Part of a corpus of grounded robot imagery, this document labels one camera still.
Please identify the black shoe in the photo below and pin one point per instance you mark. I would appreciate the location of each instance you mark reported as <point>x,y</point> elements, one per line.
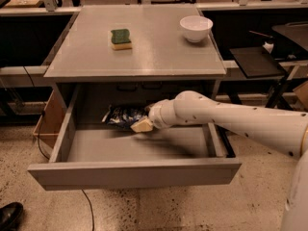
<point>11,216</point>

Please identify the green yellow sponge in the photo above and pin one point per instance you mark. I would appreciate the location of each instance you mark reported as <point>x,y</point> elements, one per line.
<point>120,39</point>

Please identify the blue chip bag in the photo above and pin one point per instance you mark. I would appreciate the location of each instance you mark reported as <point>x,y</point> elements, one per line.
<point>124,116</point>

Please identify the black table frame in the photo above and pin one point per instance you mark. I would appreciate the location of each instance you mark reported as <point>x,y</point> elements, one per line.
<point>276,91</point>

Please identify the white bowl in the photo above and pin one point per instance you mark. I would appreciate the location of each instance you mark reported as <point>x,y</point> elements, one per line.
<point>196,28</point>

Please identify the grey open drawer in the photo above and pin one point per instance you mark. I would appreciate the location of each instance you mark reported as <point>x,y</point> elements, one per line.
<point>89,154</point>

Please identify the black tray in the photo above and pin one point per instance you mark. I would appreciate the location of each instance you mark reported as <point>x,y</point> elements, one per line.
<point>257,62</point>

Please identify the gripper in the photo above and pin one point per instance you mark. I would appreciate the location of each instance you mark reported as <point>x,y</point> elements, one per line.
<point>157,115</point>

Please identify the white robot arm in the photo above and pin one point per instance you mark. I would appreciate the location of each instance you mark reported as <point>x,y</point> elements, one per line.
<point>285,131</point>

